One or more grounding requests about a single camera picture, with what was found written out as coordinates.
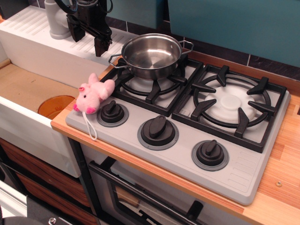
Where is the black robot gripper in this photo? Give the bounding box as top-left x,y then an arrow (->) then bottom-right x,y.
66,0 -> 112,57

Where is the pink stuffed pig toy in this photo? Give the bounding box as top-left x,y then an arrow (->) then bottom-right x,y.
72,72 -> 116,142

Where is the stainless steel pan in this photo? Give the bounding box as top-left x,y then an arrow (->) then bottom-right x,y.
108,33 -> 194,80

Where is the grey toy faucet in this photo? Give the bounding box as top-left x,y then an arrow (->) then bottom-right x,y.
44,0 -> 71,39

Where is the white toy sink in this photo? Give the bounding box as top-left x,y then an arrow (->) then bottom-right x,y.
0,6 -> 133,178

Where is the orange plastic plate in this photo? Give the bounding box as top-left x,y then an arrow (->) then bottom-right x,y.
37,95 -> 75,120

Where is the black left stove knob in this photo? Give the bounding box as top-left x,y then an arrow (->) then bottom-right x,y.
97,100 -> 129,128

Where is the black stove knob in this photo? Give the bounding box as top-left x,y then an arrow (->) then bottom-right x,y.
191,140 -> 229,172
137,115 -> 179,151
97,100 -> 129,128

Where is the black left burner grate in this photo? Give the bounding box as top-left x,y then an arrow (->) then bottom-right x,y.
101,56 -> 203,117

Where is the black burner grate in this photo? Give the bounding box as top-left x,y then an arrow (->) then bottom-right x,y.
101,56 -> 203,117
172,65 -> 290,153

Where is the black middle stove knob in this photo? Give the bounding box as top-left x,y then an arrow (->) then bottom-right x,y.
137,115 -> 179,151

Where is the wooden drawer front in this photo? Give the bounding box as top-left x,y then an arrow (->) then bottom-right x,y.
0,139 -> 99,225

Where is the grey toy stove top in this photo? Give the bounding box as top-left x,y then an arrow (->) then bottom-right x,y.
65,56 -> 292,206

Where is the toy oven door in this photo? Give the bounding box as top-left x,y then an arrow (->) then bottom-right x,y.
81,145 -> 247,225

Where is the black right burner grate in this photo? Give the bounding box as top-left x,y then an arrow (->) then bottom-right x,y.
172,65 -> 290,153

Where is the black right stove knob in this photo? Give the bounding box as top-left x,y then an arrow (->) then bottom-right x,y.
191,140 -> 229,172

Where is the teal cabinet panel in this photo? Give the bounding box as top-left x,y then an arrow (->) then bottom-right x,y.
168,0 -> 300,67

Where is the black oven door handle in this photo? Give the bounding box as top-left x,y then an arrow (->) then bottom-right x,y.
88,157 -> 203,225

